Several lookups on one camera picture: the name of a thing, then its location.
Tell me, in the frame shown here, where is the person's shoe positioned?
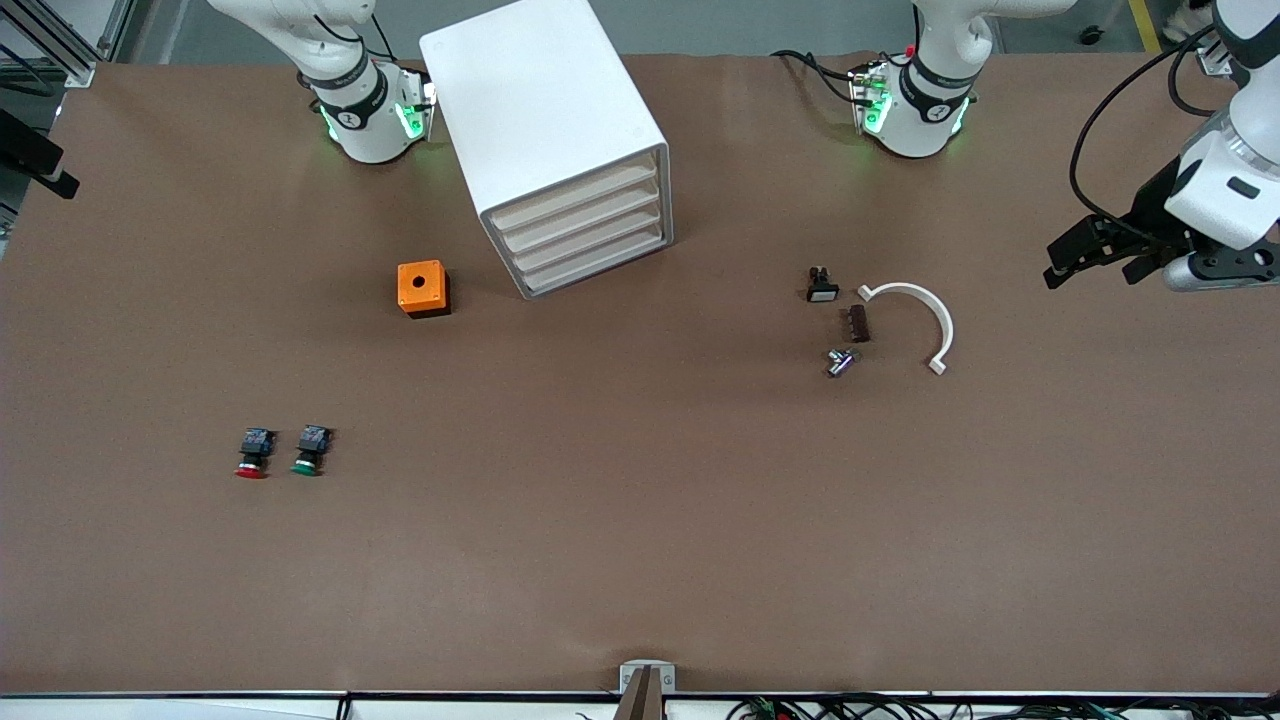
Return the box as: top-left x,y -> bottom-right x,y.
1163,0 -> 1216,41

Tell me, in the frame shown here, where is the green mushroom push button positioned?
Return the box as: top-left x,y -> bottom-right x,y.
290,425 -> 335,477

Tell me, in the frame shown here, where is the red mushroom push button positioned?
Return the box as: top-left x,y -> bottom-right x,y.
234,427 -> 278,480

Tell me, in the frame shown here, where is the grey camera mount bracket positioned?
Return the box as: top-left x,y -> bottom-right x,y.
615,660 -> 677,720

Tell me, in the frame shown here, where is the tangled cable bundle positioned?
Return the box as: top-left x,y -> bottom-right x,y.
725,693 -> 1280,720

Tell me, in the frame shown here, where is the black arm base cable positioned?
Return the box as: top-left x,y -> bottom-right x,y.
770,48 -> 871,106

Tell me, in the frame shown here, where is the white curved plastic bracket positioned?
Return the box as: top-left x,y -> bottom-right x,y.
857,282 -> 955,377

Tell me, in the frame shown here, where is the orange button enclosure box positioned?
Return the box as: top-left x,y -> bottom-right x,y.
397,260 -> 451,319

